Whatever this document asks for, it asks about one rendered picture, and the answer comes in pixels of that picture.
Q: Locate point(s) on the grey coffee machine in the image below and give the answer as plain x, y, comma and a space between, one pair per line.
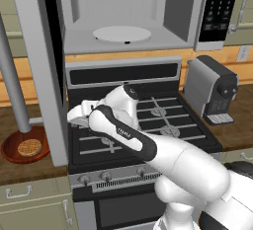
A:
210, 86

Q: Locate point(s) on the white wall socket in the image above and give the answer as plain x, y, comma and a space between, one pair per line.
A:
242, 53

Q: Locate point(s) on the beige drawer front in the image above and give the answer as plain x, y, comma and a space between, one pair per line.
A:
234, 156
46, 191

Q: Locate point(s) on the grey microwave door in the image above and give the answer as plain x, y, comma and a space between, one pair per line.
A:
36, 59

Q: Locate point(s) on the red-brown bowl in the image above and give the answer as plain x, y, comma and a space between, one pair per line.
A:
10, 151

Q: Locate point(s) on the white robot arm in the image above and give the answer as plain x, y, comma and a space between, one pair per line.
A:
194, 171

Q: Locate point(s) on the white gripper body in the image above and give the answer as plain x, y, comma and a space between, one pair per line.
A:
77, 114

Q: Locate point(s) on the black oven door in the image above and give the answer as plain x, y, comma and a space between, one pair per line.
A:
128, 209

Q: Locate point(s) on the beige wall cupboard door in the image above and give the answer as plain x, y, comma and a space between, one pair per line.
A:
245, 36

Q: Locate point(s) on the grey stove knob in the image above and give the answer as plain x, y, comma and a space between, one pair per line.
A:
106, 175
84, 179
141, 172

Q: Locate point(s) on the black gas stove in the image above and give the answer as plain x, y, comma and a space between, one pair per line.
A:
184, 122

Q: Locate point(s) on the brown round waffle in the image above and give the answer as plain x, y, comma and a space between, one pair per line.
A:
29, 147

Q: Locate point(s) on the white microwave turntable plate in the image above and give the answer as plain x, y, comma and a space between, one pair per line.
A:
122, 34

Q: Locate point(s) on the beige wall cupboard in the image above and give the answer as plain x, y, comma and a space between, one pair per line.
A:
10, 16

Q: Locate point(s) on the grey microwave oven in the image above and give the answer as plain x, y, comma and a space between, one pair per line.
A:
131, 7

